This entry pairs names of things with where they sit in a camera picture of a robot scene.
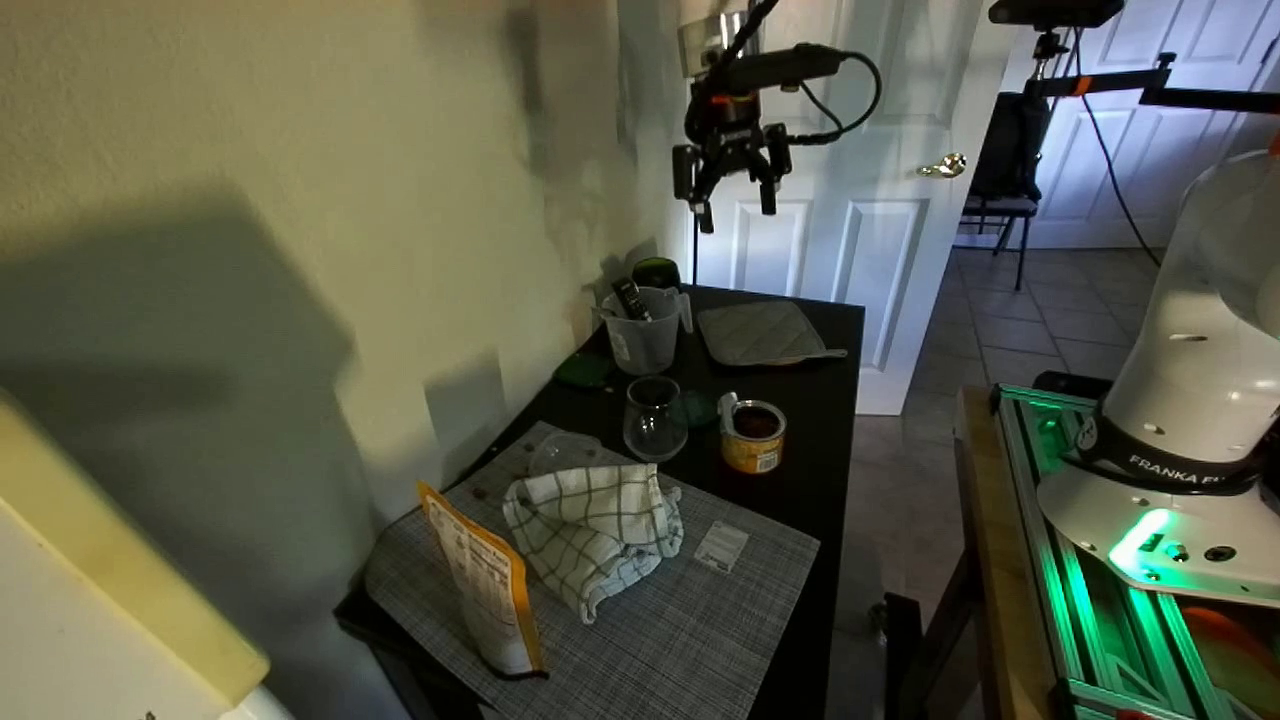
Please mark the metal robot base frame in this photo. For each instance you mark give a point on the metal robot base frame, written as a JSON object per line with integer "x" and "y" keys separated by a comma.
{"x": 1107, "y": 642}

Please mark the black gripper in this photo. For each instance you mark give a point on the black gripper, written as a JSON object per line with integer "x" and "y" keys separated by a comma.
{"x": 733, "y": 126}

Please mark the black chair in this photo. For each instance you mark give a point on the black chair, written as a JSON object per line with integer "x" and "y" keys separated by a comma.
{"x": 1005, "y": 163}

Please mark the black table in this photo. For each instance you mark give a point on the black table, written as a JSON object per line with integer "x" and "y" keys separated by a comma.
{"x": 815, "y": 425}

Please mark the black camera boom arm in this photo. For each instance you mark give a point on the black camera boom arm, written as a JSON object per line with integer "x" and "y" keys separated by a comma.
{"x": 1134, "y": 85}

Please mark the clear plastic measuring cup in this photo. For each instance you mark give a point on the clear plastic measuring cup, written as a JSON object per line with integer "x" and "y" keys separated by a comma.
{"x": 644, "y": 337}

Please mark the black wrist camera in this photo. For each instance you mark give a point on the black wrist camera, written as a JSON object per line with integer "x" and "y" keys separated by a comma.
{"x": 784, "y": 66}

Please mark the white checked dish cloth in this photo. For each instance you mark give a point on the white checked dish cloth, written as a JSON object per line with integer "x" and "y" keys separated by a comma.
{"x": 592, "y": 526}

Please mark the black object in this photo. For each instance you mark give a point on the black object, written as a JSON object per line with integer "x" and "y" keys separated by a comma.
{"x": 625, "y": 298}

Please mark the gray quilted pot holder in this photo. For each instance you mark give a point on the gray quilted pot holder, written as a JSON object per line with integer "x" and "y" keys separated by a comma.
{"x": 762, "y": 333}

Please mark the green round lid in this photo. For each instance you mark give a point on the green round lid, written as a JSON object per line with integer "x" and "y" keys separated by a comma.
{"x": 585, "y": 370}

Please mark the white closet door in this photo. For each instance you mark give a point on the white closet door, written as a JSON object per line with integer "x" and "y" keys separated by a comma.
{"x": 1172, "y": 173}

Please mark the small white card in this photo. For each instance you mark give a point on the small white card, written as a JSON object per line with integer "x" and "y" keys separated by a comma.
{"x": 726, "y": 547}

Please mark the wooden board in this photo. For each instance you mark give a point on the wooden board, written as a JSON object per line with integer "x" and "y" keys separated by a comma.
{"x": 1000, "y": 563}

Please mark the yellow cup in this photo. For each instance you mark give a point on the yellow cup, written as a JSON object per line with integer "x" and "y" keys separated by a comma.
{"x": 755, "y": 436}

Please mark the orange snack pouch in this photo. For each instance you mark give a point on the orange snack pouch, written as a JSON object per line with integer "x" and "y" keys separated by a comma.
{"x": 487, "y": 587}

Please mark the white panel door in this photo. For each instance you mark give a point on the white panel door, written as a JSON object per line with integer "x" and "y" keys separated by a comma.
{"x": 881, "y": 243}

